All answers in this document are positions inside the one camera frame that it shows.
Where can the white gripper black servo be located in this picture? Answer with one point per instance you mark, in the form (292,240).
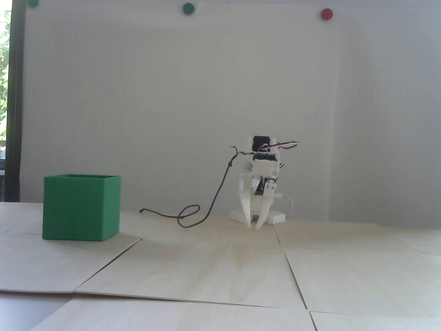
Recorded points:
(268,187)

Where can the white ribbed robot base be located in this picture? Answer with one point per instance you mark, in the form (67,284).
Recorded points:
(277,218)

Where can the green open box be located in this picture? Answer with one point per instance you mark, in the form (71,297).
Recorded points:
(75,207)

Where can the large white backdrop board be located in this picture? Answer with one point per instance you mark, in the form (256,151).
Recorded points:
(172,103)

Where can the red round magnet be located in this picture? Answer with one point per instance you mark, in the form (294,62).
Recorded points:
(326,13)

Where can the green round magnet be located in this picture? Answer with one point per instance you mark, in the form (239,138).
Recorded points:
(33,2)
(188,8)

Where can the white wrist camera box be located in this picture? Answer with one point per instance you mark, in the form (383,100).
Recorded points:
(264,169)

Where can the dark window frame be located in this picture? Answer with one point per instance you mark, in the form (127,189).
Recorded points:
(16,103)

